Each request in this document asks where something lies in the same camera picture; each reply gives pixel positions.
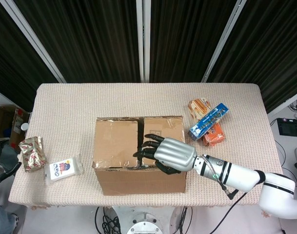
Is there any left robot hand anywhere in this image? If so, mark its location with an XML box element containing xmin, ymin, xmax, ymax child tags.
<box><xmin>0</xmin><ymin>140</ymin><xmax>22</xmax><ymax>190</ymax></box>

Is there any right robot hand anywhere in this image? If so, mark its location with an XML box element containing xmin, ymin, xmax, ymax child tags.
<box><xmin>133</xmin><ymin>133</ymin><xmax>198</xmax><ymax>176</ymax></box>

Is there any large brown cardboard box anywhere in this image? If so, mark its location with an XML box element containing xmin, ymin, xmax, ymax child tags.
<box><xmin>92</xmin><ymin>115</ymin><xmax>188</xmax><ymax>196</ymax></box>

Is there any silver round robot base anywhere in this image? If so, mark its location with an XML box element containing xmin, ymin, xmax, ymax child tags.
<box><xmin>126</xmin><ymin>211</ymin><xmax>163</xmax><ymax>234</ymax></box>

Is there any orange snack packet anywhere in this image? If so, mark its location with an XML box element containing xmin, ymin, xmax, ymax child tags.
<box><xmin>202</xmin><ymin>122</ymin><xmax>226</xmax><ymax>148</ymax></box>

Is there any open cardboard box on floor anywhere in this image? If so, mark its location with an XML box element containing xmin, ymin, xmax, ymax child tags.
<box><xmin>0</xmin><ymin>105</ymin><xmax>30</xmax><ymax>144</ymax></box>

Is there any gold red-print foil bag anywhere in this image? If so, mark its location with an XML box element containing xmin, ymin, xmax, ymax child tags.
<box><xmin>18</xmin><ymin>136</ymin><xmax>47</xmax><ymax>173</ymax></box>

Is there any person in blue jeans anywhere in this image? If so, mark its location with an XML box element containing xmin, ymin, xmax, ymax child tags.
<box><xmin>0</xmin><ymin>198</ymin><xmax>19</xmax><ymax>234</ymax></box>

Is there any long blue carton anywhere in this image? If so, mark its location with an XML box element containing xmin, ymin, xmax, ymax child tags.
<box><xmin>187</xmin><ymin>102</ymin><xmax>230</xmax><ymax>141</ymax></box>

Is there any beige wafer roll pack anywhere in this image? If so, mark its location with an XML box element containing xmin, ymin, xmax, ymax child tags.
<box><xmin>187</xmin><ymin>97</ymin><xmax>211</xmax><ymax>122</ymax></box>

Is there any clear pack with blue label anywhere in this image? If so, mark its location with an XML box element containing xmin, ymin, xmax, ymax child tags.
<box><xmin>44</xmin><ymin>157</ymin><xmax>83</xmax><ymax>185</ymax></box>

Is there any beige waffle tablecloth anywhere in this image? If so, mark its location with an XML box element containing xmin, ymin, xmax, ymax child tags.
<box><xmin>8</xmin><ymin>82</ymin><xmax>284</xmax><ymax>218</ymax></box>

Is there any black pleated curtain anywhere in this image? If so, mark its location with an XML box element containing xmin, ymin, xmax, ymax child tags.
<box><xmin>13</xmin><ymin>0</ymin><xmax>141</xmax><ymax>83</ymax></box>
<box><xmin>0</xmin><ymin>0</ymin><xmax>60</xmax><ymax>113</ymax></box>
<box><xmin>206</xmin><ymin>0</ymin><xmax>297</xmax><ymax>114</ymax></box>
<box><xmin>149</xmin><ymin>0</ymin><xmax>238</xmax><ymax>83</ymax></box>

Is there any black control console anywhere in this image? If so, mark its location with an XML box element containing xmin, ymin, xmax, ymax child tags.
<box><xmin>277</xmin><ymin>117</ymin><xmax>297</xmax><ymax>136</ymax></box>

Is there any black cable bundle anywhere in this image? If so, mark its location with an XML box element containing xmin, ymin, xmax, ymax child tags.
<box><xmin>178</xmin><ymin>206</ymin><xmax>193</xmax><ymax>234</ymax></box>
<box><xmin>94</xmin><ymin>206</ymin><xmax>126</xmax><ymax>234</ymax></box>

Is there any black arm cable with plug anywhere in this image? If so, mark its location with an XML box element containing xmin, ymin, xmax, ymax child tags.
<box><xmin>210</xmin><ymin>184</ymin><xmax>248</xmax><ymax>234</ymax></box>

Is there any white frame post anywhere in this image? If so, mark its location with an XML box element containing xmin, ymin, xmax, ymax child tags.
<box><xmin>135</xmin><ymin>0</ymin><xmax>151</xmax><ymax>83</ymax></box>
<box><xmin>267</xmin><ymin>88</ymin><xmax>297</xmax><ymax>115</ymax></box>
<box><xmin>0</xmin><ymin>0</ymin><xmax>67</xmax><ymax>84</ymax></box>
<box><xmin>201</xmin><ymin>0</ymin><xmax>252</xmax><ymax>83</ymax></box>

